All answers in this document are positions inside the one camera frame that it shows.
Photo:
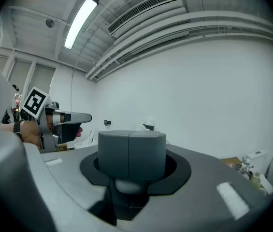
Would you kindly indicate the window with blinds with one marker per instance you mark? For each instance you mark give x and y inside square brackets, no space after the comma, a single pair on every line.
[42,78]

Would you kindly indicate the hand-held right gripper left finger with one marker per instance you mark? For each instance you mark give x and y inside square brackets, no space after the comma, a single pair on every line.
[113,153]

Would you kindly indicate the person's left forearm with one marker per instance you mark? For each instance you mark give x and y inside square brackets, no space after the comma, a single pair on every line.
[5,127]

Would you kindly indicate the person's left hand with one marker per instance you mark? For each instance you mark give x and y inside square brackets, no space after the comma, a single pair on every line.
[30,132]

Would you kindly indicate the long ceiling light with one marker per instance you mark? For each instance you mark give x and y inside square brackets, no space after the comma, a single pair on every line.
[80,23]

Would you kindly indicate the round smoke detector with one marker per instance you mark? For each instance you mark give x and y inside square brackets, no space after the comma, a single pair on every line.
[50,22]

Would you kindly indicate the clear bottle green label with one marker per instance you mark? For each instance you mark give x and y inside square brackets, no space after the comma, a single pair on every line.
[247,167]

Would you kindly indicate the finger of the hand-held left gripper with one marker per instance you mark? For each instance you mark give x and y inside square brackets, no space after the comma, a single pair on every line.
[81,118]

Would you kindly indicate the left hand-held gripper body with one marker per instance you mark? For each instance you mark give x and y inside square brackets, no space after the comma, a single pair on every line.
[34,101]

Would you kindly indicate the white air vent grille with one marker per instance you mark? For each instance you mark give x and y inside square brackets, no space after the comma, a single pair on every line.
[146,8]

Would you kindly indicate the small black wall holder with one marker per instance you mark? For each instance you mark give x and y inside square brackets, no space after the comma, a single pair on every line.
[107,122]

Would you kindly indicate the white ceiling pipes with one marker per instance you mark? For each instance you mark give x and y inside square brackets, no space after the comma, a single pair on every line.
[187,30]

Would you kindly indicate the black wristwatch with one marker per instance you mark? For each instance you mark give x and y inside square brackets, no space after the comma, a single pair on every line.
[17,128]

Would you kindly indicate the white cup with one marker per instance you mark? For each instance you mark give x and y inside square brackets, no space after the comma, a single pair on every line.
[266,185]

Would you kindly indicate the small cardboard box black print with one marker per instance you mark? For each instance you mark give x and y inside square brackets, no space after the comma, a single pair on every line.
[65,148]

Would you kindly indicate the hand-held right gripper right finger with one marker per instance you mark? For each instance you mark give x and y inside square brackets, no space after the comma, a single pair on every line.
[148,153]

